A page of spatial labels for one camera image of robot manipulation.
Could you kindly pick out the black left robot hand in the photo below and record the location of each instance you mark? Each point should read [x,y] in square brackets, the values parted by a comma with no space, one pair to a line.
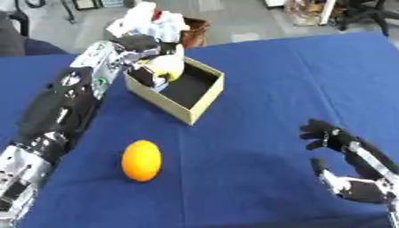
[139,44]

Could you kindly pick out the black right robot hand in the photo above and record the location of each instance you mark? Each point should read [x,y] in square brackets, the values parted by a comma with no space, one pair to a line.
[363,190]

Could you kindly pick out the yellow and white toy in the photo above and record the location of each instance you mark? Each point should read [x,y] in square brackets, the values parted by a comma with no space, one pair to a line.
[169,66]

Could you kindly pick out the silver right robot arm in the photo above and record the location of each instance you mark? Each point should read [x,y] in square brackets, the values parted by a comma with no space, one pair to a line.
[393,213]

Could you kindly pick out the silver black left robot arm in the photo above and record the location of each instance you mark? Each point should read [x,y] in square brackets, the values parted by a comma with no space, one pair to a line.
[57,109]

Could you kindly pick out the tan cardboard box black inside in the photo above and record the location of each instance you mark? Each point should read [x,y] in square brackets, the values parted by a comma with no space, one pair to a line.
[195,107]

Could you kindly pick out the brown bag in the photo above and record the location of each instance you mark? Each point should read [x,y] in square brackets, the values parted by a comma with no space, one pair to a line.
[196,32]

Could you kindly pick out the orange oval toy fruit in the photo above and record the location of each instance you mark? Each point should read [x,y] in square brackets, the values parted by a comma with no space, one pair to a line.
[141,160]

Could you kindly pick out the dark chair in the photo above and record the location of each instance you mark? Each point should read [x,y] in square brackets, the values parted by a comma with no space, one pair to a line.
[13,38]

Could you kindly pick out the black office chair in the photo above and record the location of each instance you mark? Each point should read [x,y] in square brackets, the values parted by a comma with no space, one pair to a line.
[366,12]

